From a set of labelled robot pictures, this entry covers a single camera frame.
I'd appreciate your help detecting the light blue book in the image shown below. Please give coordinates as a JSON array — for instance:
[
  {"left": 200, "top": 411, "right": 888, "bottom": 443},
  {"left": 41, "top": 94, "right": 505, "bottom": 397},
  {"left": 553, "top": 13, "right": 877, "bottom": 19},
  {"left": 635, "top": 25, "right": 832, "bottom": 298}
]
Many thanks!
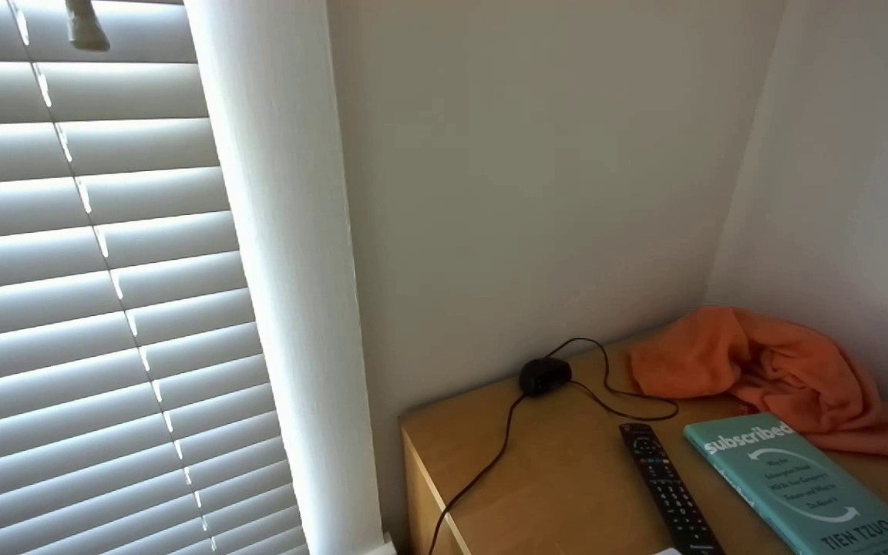
[{"left": 681, "top": 413, "right": 888, "bottom": 555}]

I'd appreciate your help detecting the light wooden cabinet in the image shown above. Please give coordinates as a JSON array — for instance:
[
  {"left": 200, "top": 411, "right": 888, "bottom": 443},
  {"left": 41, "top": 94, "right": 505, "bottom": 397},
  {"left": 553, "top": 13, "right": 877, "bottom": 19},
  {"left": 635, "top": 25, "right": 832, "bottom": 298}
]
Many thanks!
[{"left": 399, "top": 334, "right": 888, "bottom": 555}]

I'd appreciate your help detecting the orange towel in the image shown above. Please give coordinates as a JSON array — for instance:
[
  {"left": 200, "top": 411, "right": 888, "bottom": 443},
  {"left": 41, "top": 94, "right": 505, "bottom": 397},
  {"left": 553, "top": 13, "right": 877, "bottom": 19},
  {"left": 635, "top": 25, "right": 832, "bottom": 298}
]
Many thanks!
[{"left": 626, "top": 306, "right": 888, "bottom": 462}]

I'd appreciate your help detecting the black remote control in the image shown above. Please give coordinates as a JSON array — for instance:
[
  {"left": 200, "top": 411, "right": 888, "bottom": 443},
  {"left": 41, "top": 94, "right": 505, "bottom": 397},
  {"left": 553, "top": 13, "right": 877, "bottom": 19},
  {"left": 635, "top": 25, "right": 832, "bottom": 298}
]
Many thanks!
[{"left": 618, "top": 418, "right": 729, "bottom": 555}]

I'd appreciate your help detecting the small black round device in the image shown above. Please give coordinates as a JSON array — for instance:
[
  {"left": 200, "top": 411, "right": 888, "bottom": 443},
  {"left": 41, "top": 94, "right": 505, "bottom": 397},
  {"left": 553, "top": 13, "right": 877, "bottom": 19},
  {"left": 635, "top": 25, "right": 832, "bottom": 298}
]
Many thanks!
[{"left": 518, "top": 354, "right": 576, "bottom": 400}]

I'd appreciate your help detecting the white slatted window blind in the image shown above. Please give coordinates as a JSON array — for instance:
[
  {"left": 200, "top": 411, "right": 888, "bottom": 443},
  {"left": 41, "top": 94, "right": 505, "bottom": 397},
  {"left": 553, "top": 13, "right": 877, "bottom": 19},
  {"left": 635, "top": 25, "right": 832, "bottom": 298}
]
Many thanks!
[{"left": 0, "top": 0, "right": 313, "bottom": 555}]

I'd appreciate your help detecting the thin black cable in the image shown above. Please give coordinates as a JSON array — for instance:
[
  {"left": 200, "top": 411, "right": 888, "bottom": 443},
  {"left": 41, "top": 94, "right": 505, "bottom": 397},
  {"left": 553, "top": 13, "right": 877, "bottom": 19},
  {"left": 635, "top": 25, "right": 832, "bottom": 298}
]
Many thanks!
[{"left": 421, "top": 334, "right": 684, "bottom": 555}]

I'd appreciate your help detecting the white window frame column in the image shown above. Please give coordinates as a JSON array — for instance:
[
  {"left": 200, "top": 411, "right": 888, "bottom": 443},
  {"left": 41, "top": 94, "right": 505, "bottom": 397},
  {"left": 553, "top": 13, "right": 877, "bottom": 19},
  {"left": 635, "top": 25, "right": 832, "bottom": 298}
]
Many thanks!
[{"left": 182, "top": 0, "right": 402, "bottom": 555}]

